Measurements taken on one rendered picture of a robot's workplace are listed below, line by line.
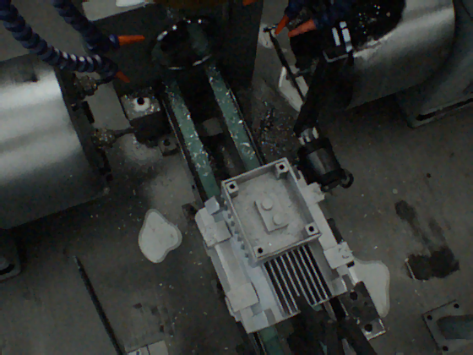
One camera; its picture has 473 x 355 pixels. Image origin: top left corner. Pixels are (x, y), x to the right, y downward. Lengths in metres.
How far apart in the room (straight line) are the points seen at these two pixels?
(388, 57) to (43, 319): 0.78
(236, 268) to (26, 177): 0.32
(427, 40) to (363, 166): 0.34
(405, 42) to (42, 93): 0.56
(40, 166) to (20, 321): 0.40
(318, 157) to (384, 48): 0.20
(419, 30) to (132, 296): 0.70
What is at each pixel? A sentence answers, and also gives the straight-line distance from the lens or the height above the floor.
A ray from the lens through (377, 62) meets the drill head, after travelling 0.84.
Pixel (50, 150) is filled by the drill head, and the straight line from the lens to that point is 0.74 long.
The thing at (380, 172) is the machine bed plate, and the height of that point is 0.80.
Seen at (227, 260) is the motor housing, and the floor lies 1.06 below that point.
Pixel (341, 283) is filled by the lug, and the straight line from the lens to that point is 0.73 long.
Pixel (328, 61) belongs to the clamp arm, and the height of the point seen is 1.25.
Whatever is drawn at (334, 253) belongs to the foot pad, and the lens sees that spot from 0.75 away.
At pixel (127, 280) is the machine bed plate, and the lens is 1.02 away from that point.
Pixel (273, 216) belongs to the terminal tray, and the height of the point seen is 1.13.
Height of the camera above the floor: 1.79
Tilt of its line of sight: 71 degrees down
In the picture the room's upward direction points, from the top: 8 degrees clockwise
